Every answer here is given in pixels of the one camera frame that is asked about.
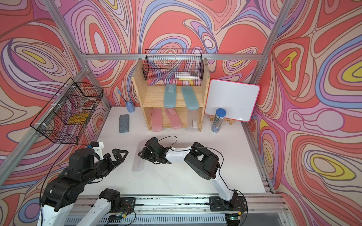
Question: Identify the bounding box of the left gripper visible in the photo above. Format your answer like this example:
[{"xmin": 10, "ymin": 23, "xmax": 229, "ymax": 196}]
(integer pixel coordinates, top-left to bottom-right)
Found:
[{"xmin": 81, "ymin": 147, "xmax": 128, "ymax": 186}]

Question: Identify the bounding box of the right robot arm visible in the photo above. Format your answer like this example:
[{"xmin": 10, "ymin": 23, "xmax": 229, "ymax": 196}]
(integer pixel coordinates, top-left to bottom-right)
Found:
[{"xmin": 138, "ymin": 137, "xmax": 238, "ymax": 211}]

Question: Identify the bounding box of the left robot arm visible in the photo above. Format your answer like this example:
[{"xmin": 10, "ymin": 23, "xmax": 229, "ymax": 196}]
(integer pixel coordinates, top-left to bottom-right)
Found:
[{"xmin": 37, "ymin": 147, "xmax": 129, "ymax": 226}]

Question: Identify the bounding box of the wooden two-tier shelf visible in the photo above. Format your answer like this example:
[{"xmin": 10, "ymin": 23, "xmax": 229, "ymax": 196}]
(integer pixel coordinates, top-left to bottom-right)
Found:
[{"xmin": 131, "ymin": 58, "xmax": 211, "ymax": 131}]

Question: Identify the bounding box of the clear pencil case lower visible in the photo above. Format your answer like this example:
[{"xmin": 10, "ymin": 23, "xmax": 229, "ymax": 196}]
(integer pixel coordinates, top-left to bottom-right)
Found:
[{"xmin": 187, "ymin": 110, "xmax": 199, "ymax": 132}]

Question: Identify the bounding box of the pencil tube blue lid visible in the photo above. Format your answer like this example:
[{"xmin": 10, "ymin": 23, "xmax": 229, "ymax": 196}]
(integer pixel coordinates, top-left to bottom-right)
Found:
[{"xmin": 211, "ymin": 108, "xmax": 227, "ymax": 133}]

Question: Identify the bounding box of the box in shelf basket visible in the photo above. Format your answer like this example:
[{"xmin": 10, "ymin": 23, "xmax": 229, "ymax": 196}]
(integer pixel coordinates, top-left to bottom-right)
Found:
[{"xmin": 174, "ymin": 71, "xmax": 199, "ymax": 81}]

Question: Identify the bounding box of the grey felt eraser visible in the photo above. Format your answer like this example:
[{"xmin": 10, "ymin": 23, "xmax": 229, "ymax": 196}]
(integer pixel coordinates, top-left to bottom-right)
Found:
[{"xmin": 118, "ymin": 115, "xmax": 130, "ymax": 134}]

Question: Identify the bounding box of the blue pen cup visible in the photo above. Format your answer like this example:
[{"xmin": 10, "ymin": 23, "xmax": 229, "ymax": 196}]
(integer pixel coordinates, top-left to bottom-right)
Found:
[{"xmin": 117, "ymin": 88, "xmax": 135, "ymax": 113}]

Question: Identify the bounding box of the tape roll in basket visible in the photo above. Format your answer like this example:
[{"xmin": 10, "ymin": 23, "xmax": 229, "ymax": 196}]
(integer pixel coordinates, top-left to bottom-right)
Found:
[{"xmin": 80, "ymin": 98, "xmax": 95, "ymax": 110}]

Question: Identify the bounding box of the wooden easel stand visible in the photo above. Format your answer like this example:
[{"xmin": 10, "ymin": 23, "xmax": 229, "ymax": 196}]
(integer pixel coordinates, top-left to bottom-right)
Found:
[{"xmin": 213, "ymin": 117, "xmax": 236, "ymax": 127}]

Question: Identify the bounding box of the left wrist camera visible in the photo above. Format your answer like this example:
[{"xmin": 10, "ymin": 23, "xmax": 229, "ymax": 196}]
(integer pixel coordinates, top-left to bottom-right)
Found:
[{"xmin": 87, "ymin": 142, "xmax": 104, "ymax": 156}]

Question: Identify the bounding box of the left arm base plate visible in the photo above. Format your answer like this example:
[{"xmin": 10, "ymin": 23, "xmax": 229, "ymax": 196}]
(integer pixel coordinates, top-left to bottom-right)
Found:
[{"xmin": 109, "ymin": 197, "xmax": 136, "ymax": 213}]

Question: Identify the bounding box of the yellow item in wall basket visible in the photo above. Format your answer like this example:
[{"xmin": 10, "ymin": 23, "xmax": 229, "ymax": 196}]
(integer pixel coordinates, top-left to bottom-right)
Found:
[{"xmin": 67, "ymin": 113, "xmax": 89, "ymax": 125}]

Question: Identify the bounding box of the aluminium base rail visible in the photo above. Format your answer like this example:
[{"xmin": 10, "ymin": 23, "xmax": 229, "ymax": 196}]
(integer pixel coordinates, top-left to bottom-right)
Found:
[{"xmin": 98, "ymin": 193, "xmax": 296, "ymax": 226}]

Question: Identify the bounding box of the black wire basket on wall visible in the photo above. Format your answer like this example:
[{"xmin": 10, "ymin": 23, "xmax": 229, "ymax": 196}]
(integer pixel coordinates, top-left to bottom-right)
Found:
[{"xmin": 30, "ymin": 78, "xmax": 104, "ymax": 144}]

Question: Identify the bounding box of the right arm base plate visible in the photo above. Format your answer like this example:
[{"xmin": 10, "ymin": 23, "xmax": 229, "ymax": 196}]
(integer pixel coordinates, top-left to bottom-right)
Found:
[{"xmin": 207, "ymin": 196, "xmax": 248, "ymax": 213}]

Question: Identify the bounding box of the black wire basket on shelf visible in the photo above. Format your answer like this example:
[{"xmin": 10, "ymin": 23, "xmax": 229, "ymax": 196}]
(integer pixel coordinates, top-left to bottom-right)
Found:
[{"xmin": 143, "ymin": 48, "xmax": 204, "ymax": 86}]

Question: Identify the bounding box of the white board pink frame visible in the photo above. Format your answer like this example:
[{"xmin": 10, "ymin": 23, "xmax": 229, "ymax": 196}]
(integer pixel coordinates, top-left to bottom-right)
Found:
[{"xmin": 205, "ymin": 79, "xmax": 260, "ymax": 122}]

